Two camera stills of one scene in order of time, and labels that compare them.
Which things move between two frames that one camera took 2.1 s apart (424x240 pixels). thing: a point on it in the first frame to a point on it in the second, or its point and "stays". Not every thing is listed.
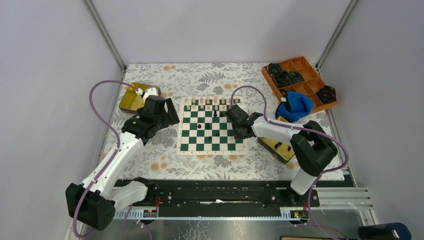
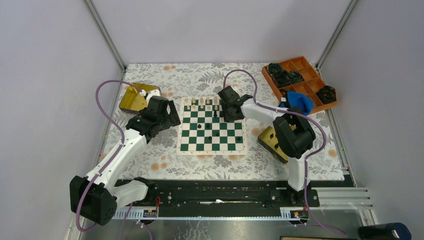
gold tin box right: x=281 y=150 stays
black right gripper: x=237 y=136 to x=227 y=117
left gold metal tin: x=131 y=101 stays
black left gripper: x=170 y=118 stays
